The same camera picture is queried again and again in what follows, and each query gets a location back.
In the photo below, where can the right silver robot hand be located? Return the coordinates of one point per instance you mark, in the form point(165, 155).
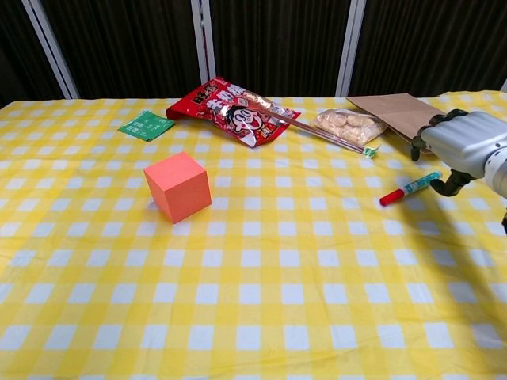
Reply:
point(463, 138)

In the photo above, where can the red-capped white marker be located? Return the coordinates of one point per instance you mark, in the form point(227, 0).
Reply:
point(412, 188)

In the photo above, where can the pink orange cube block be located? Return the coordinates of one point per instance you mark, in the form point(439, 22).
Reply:
point(180, 190)

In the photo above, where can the brown paper bag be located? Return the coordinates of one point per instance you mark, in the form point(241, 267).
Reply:
point(396, 112)

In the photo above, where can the clear bag of biscuits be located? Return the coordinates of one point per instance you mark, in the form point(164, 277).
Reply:
point(348, 124)

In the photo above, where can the wrapped chopsticks pair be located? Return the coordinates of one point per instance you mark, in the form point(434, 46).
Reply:
point(317, 132)

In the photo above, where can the red snack bag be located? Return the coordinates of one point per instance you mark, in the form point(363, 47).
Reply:
point(233, 115)

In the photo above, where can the yellow white checkered tablecloth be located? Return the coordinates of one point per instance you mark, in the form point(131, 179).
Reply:
point(198, 277)

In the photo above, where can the green flat sachet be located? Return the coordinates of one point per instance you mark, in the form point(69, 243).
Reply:
point(146, 126)

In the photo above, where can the white frame post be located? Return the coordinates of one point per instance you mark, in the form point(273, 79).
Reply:
point(203, 39)
point(350, 47)
point(51, 47)

